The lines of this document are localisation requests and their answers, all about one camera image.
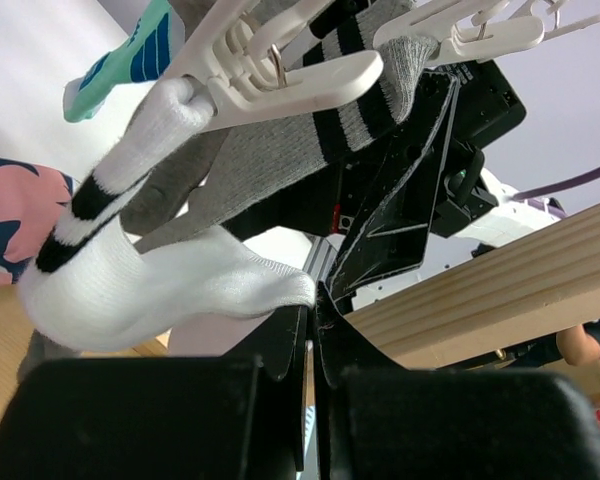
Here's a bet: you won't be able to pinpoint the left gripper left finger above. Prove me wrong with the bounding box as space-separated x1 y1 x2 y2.
0 307 308 479

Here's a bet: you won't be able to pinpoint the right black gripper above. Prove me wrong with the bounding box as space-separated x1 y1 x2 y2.
229 59 527 317

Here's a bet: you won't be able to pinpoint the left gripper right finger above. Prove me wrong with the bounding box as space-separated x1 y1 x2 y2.
314 286 600 479

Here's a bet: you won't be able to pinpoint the white sock black stripes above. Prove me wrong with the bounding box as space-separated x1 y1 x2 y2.
17 78 316 352

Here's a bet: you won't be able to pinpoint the grey sock black stripes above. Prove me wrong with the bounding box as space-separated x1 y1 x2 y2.
122 0 439 239

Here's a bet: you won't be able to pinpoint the white clip sock hanger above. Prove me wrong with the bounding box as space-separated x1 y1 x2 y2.
161 1 600 131

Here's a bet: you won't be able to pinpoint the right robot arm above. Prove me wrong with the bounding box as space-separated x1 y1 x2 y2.
226 62 563 313

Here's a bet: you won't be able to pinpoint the wooden stand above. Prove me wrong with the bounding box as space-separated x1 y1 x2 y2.
0 194 600 401

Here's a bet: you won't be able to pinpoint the teal patterned sock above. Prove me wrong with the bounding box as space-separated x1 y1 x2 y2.
63 1 185 123

